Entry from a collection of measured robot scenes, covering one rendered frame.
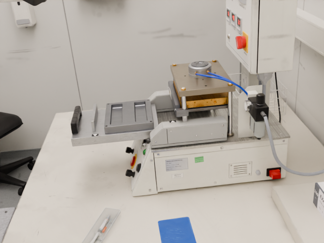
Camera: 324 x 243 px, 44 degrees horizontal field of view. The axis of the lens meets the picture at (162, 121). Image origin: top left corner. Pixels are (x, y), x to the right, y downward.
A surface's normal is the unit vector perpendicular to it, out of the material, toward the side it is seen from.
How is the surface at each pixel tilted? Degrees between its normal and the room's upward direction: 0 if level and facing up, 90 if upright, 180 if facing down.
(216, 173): 90
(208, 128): 90
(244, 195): 0
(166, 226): 0
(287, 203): 0
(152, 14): 90
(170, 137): 90
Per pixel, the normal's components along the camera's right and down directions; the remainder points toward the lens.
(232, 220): -0.07, -0.89
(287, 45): 0.08, 0.43
